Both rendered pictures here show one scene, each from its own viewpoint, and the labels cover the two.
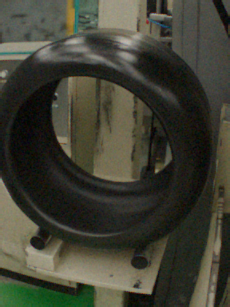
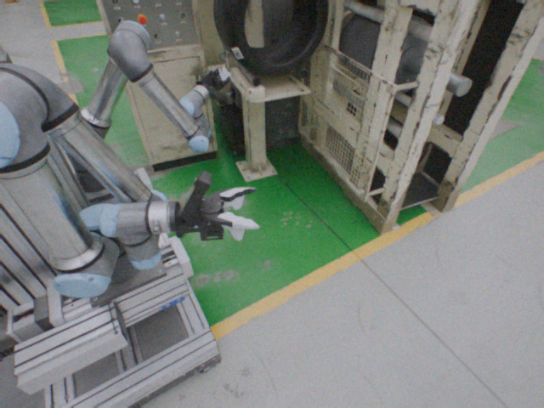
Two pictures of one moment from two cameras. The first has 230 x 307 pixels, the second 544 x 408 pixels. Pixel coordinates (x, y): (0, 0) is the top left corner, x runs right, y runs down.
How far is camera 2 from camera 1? 1.20 m
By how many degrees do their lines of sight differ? 34
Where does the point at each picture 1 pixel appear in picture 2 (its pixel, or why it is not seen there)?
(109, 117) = (250, 11)
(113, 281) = (291, 92)
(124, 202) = (271, 56)
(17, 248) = (174, 138)
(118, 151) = (256, 32)
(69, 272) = (270, 95)
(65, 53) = not seen: outside the picture
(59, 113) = (188, 27)
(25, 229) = not seen: hidden behind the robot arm
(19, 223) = not seen: hidden behind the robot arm
